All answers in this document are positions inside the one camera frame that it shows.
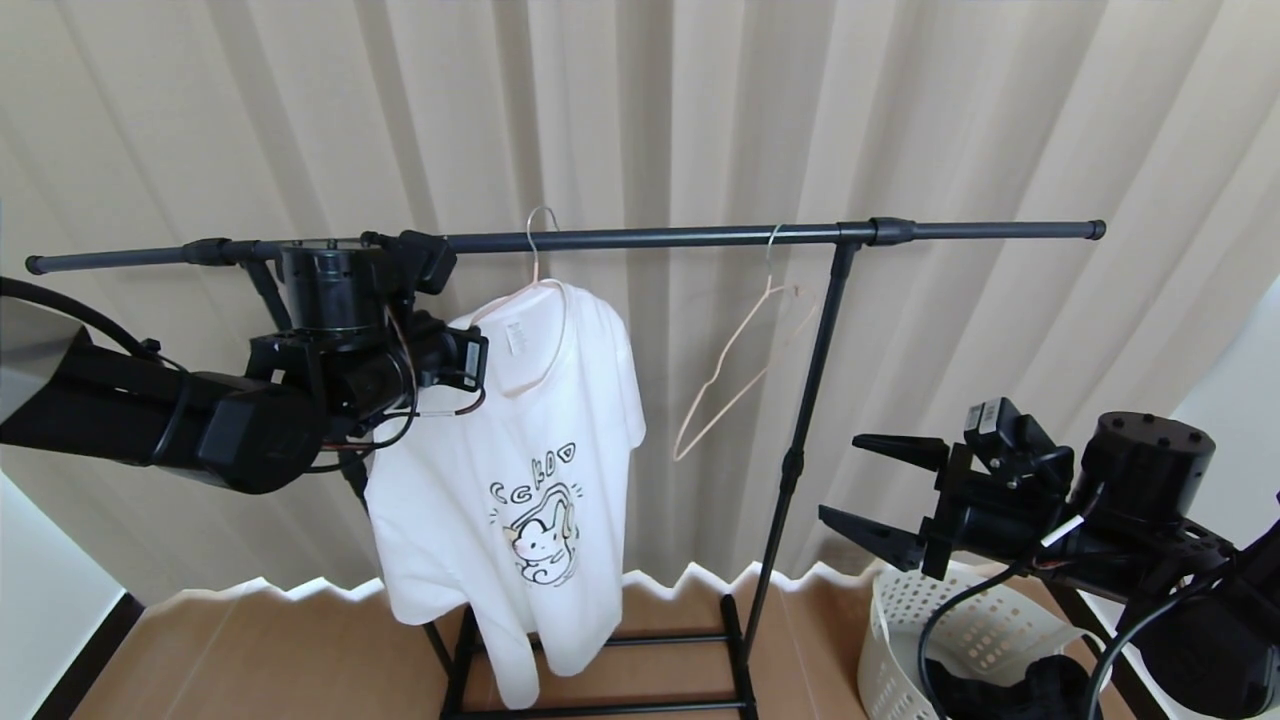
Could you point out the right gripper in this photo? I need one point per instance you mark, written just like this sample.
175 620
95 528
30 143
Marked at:
1000 520

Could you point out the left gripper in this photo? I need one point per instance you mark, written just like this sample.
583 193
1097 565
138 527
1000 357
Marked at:
380 380

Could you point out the white printed t-shirt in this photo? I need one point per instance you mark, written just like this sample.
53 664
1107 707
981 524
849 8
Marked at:
480 450

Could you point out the pink clothes hanger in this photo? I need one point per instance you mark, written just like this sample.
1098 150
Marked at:
537 275
769 270

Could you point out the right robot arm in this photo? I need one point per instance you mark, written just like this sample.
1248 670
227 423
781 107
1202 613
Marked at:
1150 460

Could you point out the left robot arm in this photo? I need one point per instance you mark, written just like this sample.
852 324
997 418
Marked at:
100 400

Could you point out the white laundry basket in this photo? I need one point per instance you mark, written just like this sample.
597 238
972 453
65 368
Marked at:
990 620

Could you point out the black clothes rack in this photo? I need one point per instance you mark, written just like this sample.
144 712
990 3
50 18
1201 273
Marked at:
650 238

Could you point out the black garment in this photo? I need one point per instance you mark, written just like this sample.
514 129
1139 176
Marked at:
1040 690

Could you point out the beige curtain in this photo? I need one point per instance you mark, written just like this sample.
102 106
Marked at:
1000 100

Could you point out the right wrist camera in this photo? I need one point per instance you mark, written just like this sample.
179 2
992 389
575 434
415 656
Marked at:
1010 430

